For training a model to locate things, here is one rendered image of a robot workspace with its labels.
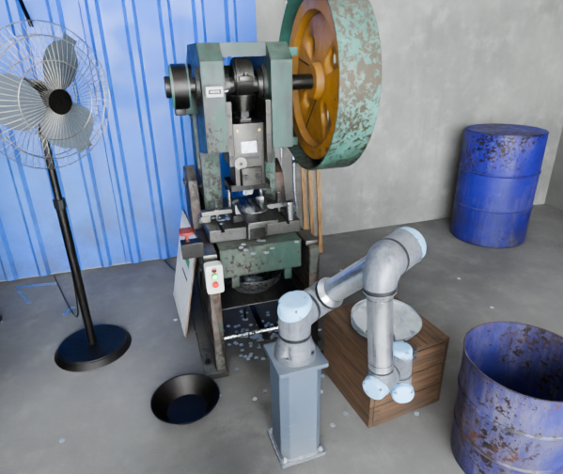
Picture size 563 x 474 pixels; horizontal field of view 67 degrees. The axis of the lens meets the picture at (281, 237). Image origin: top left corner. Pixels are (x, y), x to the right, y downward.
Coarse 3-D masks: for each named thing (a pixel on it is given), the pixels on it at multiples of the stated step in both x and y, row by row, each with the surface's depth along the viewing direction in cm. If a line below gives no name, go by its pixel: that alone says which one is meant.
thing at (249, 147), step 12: (240, 120) 193; (252, 120) 196; (240, 132) 190; (252, 132) 192; (240, 144) 192; (252, 144) 194; (264, 144) 196; (240, 156) 194; (252, 156) 196; (264, 156) 198; (240, 168) 195; (252, 168) 195; (264, 168) 200; (240, 180) 199; (252, 180) 197; (264, 180) 202
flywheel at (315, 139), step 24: (312, 0) 185; (312, 24) 198; (312, 48) 208; (336, 48) 169; (312, 72) 196; (336, 72) 180; (312, 96) 200; (336, 96) 175; (312, 120) 214; (312, 144) 212
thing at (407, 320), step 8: (400, 304) 194; (360, 312) 189; (400, 312) 188; (408, 312) 188; (416, 312) 187; (360, 320) 183; (400, 320) 182; (408, 320) 183; (416, 320) 183; (360, 328) 177; (400, 328) 177; (408, 328) 177; (416, 328) 177; (400, 336) 173; (408, 336) 172
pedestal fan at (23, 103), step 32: (0, 32) 153; (64, 32) 172; (64, 64) 177; (0, 96) 161; (32, 96) 170; (64, 96) 173; (0, 128) 160; (32, 128) 169; (64, 128) 185; (96, 128) 199; (64, 160) 190; (64, 224) 202; (64, 352) 224; (96, 352) 224
